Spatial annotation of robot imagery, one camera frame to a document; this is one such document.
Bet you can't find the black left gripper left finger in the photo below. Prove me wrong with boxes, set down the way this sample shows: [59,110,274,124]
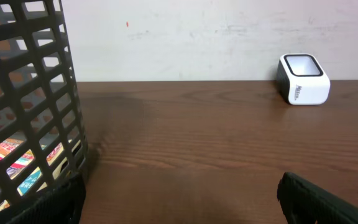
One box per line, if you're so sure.
[8,173,86,224]

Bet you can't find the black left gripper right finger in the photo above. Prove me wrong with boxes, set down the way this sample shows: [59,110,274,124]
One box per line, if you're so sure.
[277,172,358,224]

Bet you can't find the white barcode scanner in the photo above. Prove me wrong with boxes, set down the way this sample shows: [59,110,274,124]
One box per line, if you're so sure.
[277,54,331,105]

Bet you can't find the dark grey plastic basket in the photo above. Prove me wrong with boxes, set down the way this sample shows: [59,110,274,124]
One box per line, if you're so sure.
[0,0,88,223]

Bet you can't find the colourful packets in basket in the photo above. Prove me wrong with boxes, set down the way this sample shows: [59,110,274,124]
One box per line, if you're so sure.
[0,138,69,211]

